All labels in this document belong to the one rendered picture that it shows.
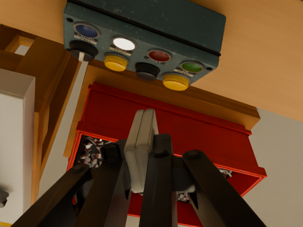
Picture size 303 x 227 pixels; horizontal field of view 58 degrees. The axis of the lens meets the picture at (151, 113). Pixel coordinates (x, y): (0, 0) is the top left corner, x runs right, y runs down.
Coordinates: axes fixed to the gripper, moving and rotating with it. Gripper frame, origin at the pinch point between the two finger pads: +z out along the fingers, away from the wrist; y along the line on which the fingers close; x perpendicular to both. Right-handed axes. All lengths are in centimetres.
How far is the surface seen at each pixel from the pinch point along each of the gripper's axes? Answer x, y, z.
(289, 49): 2.3, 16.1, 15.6
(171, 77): 1.9, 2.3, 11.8
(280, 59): 1.3, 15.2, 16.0
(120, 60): 4.7, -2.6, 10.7
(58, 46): 5.7, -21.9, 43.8
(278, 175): -115, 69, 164
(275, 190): -134, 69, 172
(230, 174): -21.7, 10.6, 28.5
